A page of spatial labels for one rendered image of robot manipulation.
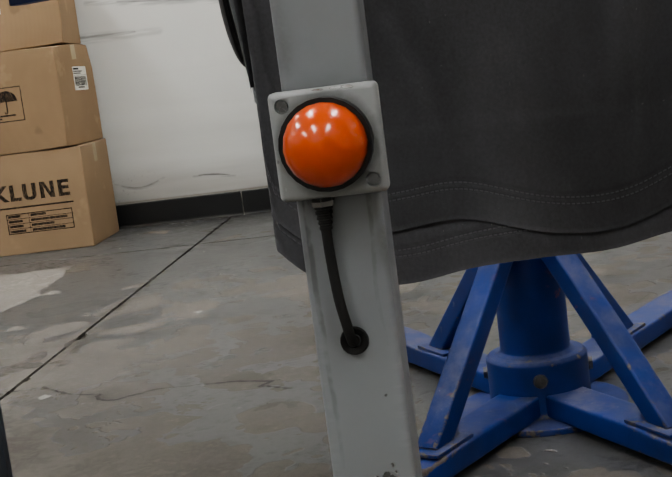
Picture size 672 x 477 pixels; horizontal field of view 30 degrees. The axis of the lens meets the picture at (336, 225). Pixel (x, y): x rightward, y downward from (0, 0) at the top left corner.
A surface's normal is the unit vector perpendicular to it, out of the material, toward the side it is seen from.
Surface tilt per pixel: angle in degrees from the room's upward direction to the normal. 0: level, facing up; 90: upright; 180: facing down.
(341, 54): 90
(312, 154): 100
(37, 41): 92
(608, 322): 43
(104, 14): 90
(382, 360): 90
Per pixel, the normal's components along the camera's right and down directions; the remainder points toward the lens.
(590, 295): 0.16, -0.67
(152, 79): -0.11, 0.15
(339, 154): 0.40, 0.24
